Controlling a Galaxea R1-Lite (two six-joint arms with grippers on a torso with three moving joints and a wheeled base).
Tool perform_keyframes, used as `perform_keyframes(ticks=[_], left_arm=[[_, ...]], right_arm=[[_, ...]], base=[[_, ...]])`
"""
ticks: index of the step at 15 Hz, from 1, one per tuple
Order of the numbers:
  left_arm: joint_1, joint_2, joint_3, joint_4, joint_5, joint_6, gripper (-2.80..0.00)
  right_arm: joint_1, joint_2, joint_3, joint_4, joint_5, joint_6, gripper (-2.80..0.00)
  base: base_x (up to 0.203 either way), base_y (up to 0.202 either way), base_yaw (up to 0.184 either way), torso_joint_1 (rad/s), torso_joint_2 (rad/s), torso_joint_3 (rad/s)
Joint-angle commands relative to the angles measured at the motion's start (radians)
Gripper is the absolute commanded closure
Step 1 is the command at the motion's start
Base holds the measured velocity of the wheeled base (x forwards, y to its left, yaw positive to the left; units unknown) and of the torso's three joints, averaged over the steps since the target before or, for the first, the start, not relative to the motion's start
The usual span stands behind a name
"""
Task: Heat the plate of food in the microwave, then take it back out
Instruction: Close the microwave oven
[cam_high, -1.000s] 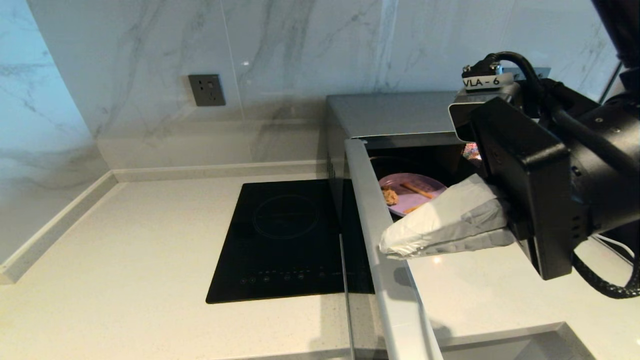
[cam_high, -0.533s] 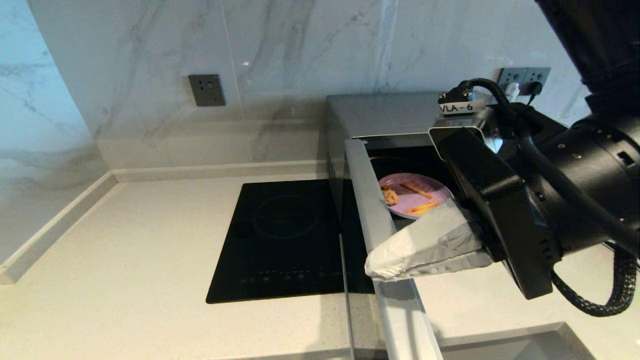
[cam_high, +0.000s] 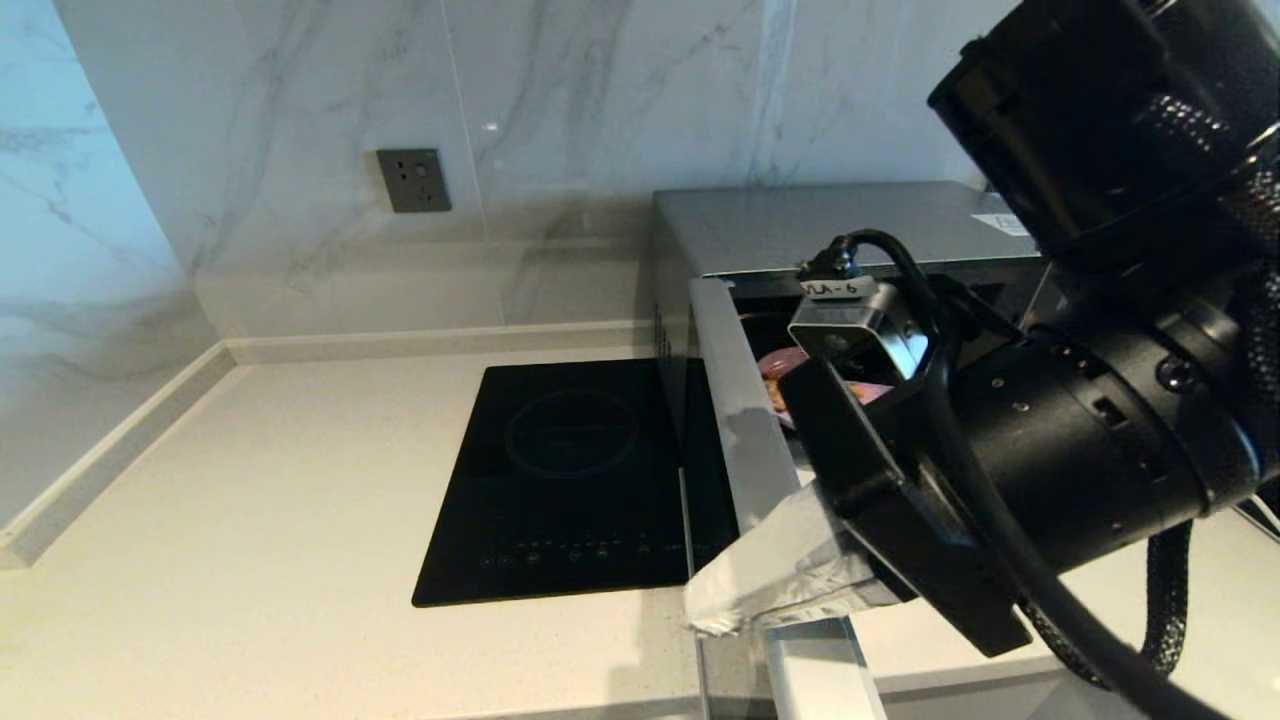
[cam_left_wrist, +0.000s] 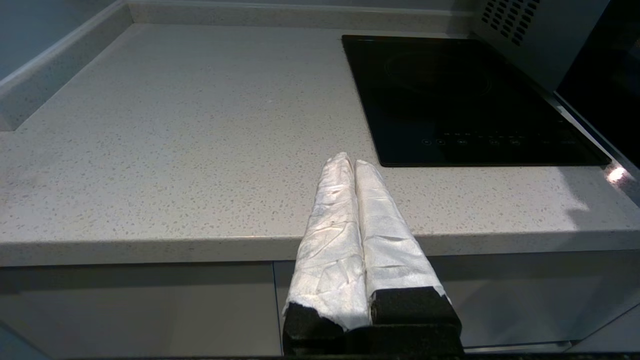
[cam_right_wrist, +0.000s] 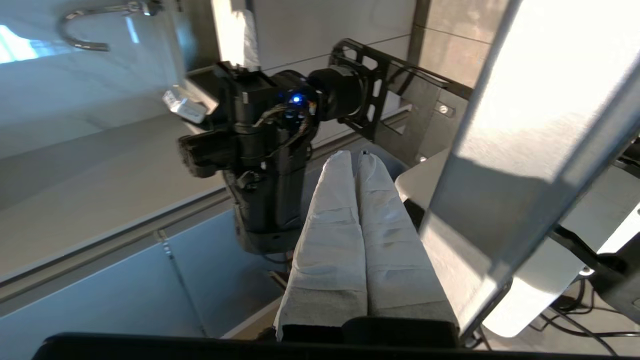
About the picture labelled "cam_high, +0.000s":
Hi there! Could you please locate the black glass microwave door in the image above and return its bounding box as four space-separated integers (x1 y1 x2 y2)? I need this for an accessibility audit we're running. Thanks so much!
677 277 887 720

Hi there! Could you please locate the purple plate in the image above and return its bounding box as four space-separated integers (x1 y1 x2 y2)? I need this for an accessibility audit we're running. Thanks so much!
756 345 898 432

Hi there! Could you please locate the black induction cooktop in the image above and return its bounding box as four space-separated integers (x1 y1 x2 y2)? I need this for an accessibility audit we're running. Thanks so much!
410 357 741 609

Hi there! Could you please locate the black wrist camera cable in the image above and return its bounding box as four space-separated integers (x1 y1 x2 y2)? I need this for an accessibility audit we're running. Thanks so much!
798 229 1233 720

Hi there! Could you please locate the white cable tag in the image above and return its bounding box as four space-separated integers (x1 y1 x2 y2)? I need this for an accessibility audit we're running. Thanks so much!
799 274 880 302

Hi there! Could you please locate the black braided sleeve cable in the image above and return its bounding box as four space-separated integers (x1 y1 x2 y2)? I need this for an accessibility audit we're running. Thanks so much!
1020 518 1198 693

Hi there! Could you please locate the grey single wall socket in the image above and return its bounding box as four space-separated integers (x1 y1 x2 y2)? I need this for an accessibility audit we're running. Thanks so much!
376 148 453 214

